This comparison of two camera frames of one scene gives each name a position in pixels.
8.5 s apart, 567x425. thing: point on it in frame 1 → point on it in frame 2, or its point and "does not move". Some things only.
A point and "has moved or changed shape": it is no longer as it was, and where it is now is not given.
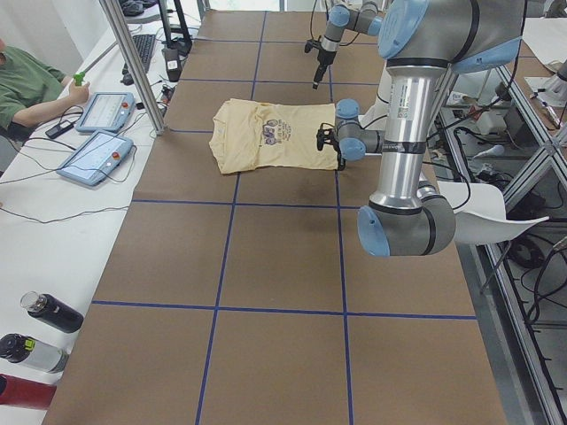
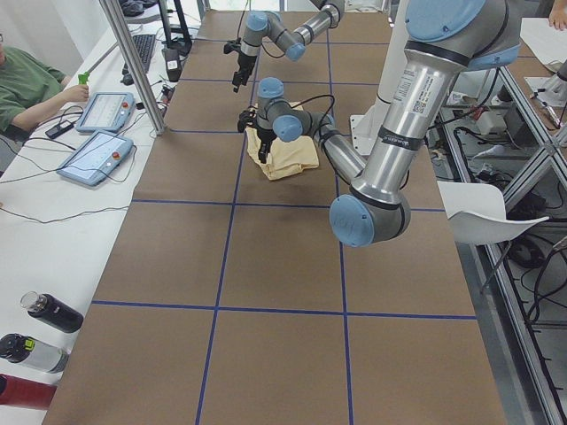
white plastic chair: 480,213 does not move
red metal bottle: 16,390 does not move
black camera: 312,43 → 231,46
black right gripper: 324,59 → 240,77
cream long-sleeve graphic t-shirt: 251,135 has moved or changed shape
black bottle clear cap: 52,311 does not move
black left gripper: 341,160 → 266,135
